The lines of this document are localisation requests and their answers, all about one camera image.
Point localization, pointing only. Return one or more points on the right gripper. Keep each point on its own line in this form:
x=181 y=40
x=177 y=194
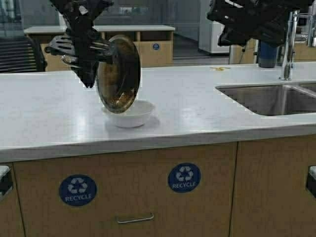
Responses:
x=263 y=20

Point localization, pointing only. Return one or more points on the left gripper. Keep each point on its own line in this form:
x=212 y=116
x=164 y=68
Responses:
x=81 y=46

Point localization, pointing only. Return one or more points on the steel frying pan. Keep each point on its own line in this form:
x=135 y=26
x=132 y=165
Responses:
x=118 y=82

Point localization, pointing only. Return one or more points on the chrome sink faucet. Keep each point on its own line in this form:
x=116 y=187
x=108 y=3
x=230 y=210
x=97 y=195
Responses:
x=289 y=47

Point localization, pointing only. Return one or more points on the blue water bottle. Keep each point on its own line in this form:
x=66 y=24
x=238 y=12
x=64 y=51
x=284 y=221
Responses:
x=267 y=55

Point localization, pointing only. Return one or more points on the yellow scrap on counter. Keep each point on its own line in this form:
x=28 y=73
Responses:
x=220 y=69

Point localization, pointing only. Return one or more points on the black office chair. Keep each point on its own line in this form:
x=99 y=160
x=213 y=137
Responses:
x=21 y=54

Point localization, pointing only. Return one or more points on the steel kitchen sink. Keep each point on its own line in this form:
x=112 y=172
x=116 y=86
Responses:
x=272 y=100

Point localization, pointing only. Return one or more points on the white serving bowl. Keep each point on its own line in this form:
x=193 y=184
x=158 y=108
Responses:
x=136 y=115

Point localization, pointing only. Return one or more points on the island wooden cabinet front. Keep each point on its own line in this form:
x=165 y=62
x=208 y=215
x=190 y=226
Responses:
x=247 y=189

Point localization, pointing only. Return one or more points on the black object at right edge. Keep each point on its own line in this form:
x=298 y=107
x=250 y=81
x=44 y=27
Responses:
x=311 y=180

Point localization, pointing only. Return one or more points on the black object at edge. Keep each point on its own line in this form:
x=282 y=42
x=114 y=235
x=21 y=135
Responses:
x=311 y=180
x=6 y=183

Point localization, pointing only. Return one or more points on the left blue recycle sticker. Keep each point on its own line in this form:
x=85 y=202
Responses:
x=77 y=190

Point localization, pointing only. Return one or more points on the blue recycle sticker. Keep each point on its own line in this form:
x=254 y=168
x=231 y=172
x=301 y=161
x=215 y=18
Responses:
x=77 y=190
x=184 y=177

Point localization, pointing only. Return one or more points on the right blue recycle sticker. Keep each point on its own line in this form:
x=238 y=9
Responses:
x=184 y=177

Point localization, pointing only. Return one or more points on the black object at left edge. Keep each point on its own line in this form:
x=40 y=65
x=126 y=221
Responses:
x=6 y=183

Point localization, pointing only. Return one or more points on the island drawer handle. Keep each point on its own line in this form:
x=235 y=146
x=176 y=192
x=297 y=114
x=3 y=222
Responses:
x=123 y=220

